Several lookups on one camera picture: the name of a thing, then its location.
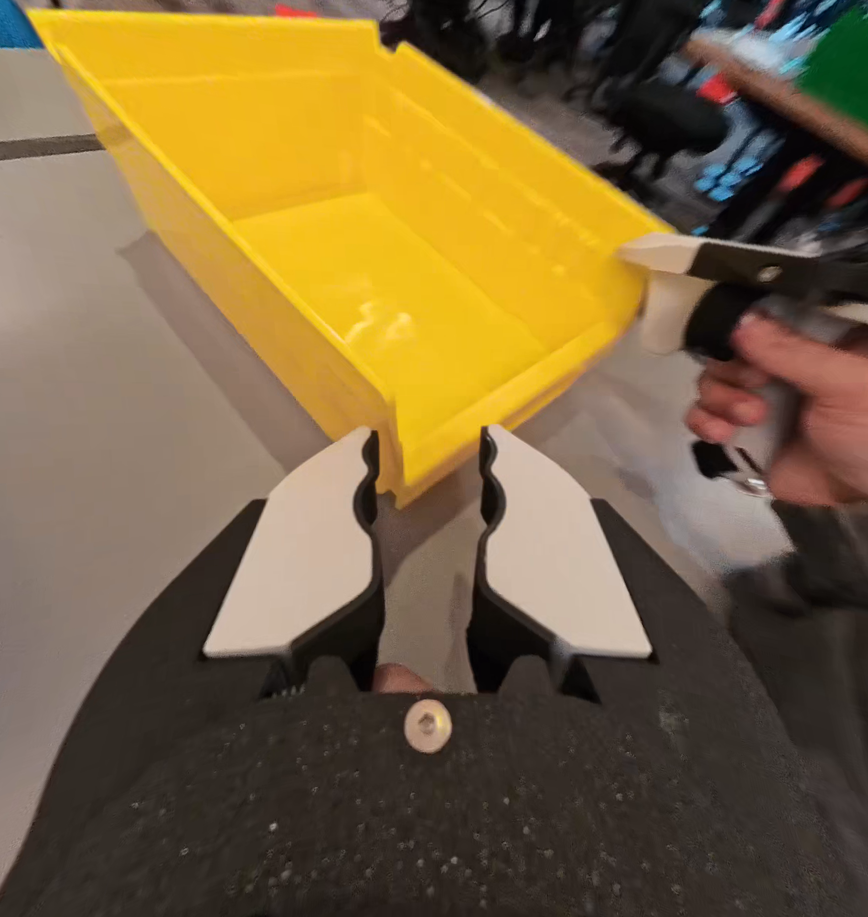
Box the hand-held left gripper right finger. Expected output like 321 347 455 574
468 424 654 694

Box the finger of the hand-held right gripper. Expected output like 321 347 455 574
617 233 701 277
640 274 716 357

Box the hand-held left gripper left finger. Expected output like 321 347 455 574
202 426 386 694

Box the yellow plastic bin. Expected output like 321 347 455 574
27 9 677 510

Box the person's right forearm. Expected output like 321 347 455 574
724 498 868 861

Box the person's right hand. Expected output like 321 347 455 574
685 315 868 506

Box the black office chair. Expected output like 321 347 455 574
597 77 730 183

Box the wooden office desk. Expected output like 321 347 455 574
681 34 868 180

